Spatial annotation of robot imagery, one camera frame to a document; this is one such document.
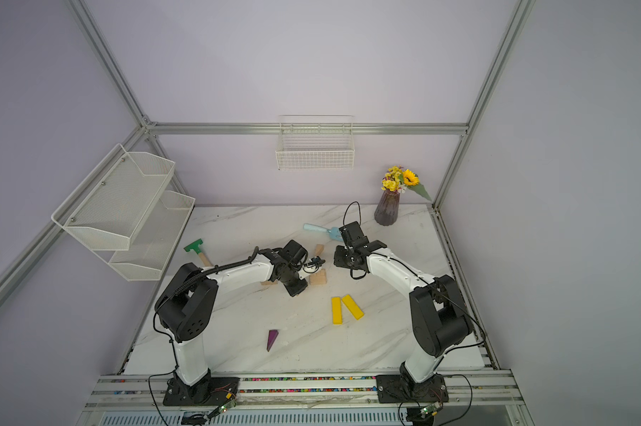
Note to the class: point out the white wire wall basket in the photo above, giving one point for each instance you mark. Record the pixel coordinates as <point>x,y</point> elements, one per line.
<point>315,142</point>

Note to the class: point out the white two-tier mesh shelf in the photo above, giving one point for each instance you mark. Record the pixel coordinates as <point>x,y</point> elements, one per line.
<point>126,214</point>

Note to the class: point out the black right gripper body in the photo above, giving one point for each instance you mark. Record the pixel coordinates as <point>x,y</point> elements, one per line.
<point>344,256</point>

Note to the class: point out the green hoe wooden handle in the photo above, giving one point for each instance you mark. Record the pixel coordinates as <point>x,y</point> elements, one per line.
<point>197,248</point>

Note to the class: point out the natural wooden square block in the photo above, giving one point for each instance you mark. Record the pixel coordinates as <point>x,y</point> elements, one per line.
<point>318,278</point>

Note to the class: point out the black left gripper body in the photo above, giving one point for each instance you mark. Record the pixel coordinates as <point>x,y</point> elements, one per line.
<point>293,283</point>

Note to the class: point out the purple ribbed glass vase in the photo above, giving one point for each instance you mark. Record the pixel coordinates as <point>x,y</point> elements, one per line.
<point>387,209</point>

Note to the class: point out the yellow angled rectangular block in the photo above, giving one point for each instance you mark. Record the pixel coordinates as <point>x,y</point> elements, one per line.
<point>353,307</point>

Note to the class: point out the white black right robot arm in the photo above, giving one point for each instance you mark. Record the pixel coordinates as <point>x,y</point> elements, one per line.
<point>439,323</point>

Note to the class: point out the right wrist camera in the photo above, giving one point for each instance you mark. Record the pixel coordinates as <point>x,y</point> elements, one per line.
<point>352,235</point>

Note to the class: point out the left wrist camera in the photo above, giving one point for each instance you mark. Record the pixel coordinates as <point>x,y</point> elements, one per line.
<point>312,266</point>

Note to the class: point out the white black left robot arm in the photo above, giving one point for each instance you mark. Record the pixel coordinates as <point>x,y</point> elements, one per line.
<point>184,309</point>

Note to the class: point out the purple triangle block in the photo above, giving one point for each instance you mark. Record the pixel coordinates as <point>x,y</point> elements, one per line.
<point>273,334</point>

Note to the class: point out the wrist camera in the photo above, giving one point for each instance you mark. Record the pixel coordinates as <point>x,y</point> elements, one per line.
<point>352,235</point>
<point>312,266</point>

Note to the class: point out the yellow artificial flower bouquet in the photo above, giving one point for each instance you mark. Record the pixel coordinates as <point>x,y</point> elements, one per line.
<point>399,180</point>

